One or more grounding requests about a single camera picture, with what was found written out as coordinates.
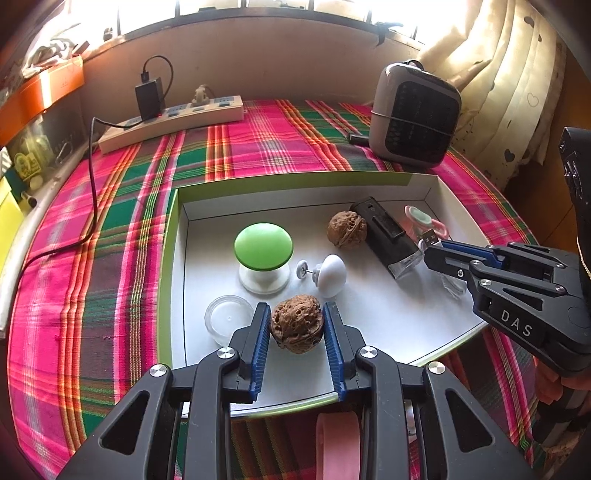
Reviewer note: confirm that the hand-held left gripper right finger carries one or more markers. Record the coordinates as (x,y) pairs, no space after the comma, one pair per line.
(333,350)

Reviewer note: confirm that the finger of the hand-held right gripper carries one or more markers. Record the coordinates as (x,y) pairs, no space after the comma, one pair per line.
(466,251)
(445,263)

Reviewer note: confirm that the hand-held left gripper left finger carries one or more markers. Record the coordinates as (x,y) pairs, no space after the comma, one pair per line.
(261,350)

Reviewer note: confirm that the usb flash drive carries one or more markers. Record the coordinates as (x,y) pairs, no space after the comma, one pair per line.
(429,240)

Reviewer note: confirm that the brown walnut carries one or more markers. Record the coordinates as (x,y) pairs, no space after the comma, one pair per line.
(347,229)
(296,325)

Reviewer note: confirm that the clear round plastic lid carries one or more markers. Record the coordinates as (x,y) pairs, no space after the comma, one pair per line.
(226,318)

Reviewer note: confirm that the white cardboard box tray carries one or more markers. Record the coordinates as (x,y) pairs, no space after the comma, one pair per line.
(369,318)

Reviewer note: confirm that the person's right hand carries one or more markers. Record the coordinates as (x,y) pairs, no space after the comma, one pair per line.
(549,385)

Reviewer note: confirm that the clear plastic cap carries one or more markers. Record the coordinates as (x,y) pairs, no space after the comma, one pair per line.
(453,285)

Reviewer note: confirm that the pink plastic item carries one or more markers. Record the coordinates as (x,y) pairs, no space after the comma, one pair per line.
(422,219)

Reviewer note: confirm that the black rectangular device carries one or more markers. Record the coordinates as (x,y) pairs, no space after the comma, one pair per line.
(385,233)

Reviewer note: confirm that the white mushroom-shaped knob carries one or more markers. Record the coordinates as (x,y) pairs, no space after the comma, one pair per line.
(331,274)

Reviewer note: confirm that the green mushroom-shaped knob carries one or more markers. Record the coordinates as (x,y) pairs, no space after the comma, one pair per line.
(263,247)

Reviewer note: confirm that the grey portable heater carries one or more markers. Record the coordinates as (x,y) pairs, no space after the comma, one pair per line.
(415,115)

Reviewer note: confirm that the black heater plug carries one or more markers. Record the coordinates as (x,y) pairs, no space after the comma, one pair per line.
(358,139)

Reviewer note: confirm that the cream heart-print curtain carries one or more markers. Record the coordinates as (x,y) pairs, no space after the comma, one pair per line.
(498,69)

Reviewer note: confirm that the black clamp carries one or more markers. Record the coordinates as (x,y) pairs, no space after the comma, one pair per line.
(382,33)

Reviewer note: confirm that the beige power strip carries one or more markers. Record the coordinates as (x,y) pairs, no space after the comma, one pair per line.
(184,117)

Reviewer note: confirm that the beige plug adapter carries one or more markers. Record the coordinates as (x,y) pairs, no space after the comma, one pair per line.
(201,96)

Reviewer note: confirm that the black charger adapter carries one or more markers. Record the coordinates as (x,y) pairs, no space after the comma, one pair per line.
(148,100)

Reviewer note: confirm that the yellow box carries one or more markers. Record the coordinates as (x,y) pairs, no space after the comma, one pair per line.
(9,230)

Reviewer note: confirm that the clear container with stickers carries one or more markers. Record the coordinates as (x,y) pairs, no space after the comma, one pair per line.
(37,147)

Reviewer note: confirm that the orange box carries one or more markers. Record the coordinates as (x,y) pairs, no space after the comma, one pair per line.
(41,94)

